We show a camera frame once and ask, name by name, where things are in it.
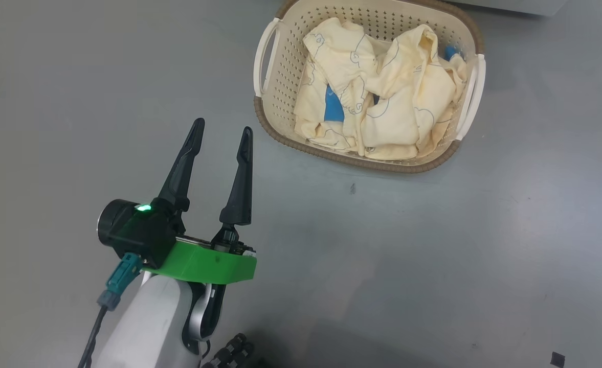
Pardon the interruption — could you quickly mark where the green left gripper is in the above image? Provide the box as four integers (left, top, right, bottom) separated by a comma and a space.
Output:
141, 118, 257, 286

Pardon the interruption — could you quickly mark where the cream cloud-print trousers blue patch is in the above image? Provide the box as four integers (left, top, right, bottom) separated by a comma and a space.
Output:
294, 17, 381, 156

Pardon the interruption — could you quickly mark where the cream cloud-print top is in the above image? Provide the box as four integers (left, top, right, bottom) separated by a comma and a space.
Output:
360, 24, 469, 160

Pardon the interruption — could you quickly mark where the cream perforated laundry basket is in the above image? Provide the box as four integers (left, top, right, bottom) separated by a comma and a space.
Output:
253, 0, 486, 174

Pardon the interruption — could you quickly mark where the black left cable teal connector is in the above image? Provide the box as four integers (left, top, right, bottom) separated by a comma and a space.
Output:
78, 253, 144, 368

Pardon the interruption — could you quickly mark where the black corrugated cable conduit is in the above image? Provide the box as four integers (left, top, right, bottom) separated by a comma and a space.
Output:
201, 332, 254, 368

